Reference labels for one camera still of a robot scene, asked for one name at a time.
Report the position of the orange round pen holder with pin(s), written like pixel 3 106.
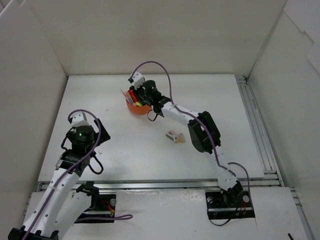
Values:
pixel 135 109

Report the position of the aluminium front rail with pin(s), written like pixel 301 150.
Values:
pixel 268 196

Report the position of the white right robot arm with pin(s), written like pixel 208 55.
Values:
pixel 204 134

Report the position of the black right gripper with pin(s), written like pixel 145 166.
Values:
pixel 137 92

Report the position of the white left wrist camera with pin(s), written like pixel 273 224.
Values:
pixel 78 119

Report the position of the aluminium right side rail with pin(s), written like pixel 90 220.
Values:
pixel 257 125

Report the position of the dirty white eraser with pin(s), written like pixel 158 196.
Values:
pixel 181 137

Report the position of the aluminium rail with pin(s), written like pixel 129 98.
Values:
pixel 268 196
pixel 257 125

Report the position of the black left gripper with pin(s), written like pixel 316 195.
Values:
pixel 103 132

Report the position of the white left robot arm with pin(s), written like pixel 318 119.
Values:
pixel 54 216

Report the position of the small tan staple box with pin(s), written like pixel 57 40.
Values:
pixel 178 140

